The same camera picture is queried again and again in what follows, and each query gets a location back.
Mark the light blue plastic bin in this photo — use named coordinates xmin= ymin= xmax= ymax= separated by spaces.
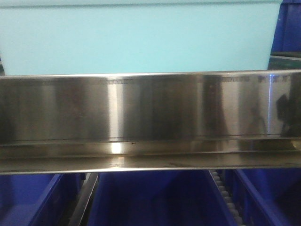
xmin=0 ymin=0 xmax=281 ymax=75

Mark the dark blue bin lower centre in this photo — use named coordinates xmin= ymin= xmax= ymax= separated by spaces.
xmin=88 ymin=170 xmax=236 ymax=226

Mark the dark blue bin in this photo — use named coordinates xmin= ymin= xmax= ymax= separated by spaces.
xmin=0 ymin=174 xmax=82 ymax=226
xmin=272 ymin=0 xmax=301 ymax=52
xmin=88 ymin=170 xmax=236 ymax=226
xmin=222 ymin=168 xmax=301 ymax=226

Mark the roller track with white wheels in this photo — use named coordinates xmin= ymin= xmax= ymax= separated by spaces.
xmin=209 ymin=169 xmax=245 ymax=226

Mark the dark blue bin lower right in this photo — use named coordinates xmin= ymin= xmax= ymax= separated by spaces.
xmin=222 ymin=168 xmax=301 ymax=226

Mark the dark blue bin lower left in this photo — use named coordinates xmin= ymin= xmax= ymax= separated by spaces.
xmin=0 ymin=174 xmax=82 ymax=226

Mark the dark blue bin upper right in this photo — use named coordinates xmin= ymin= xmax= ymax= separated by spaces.
xmin=272 ymin=0 xmax=301 ymax=52

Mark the stainless steel shelf front rail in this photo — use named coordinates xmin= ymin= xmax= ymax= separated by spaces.
xmin=0 ymin=69 xmax=301 ymax=175

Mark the steel divider rail left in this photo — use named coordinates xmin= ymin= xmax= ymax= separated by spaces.
xmin=68 ymin=173 xmax=98 ymax=226

